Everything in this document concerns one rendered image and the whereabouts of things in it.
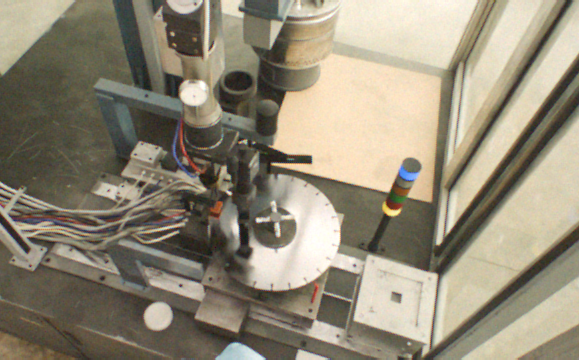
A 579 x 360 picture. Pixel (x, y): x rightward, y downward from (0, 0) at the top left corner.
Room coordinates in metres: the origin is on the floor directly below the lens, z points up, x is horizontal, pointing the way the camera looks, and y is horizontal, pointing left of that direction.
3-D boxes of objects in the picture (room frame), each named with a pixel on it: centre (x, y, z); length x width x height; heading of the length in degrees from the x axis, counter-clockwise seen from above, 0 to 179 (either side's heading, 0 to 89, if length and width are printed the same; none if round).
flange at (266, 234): (0.58, 0.02, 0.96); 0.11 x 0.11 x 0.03
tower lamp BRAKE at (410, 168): (0.66, -0.27, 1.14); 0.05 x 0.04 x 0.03; 169
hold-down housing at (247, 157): (0.57, 0.10, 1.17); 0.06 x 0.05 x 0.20; 70
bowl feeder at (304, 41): (1.37, 0.06, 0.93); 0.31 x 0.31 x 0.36
